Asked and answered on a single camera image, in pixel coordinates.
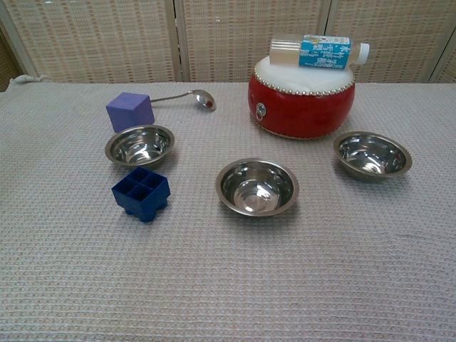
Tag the stainless steel bowl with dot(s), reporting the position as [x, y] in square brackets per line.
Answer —
[256, 189]
[372, 156]
[139, 147]

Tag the metal spoon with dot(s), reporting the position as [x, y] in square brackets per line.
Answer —
[203, 100]

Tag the red drum with white head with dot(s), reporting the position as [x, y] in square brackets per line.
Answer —
[303, 114]

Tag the purple foam cube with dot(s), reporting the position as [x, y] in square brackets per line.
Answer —
[130, 112]

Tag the woven folding screen panel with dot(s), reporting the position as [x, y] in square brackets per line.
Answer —
[399, 32]
[249, 32]
[92, 39]

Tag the plastic bottle with blue label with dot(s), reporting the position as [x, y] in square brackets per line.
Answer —
[320, 51]

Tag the beige waffle-weave tablecloth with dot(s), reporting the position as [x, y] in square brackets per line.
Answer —
[228, 278]

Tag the blue four-cell grid box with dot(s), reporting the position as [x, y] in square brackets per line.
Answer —
[140, 194]

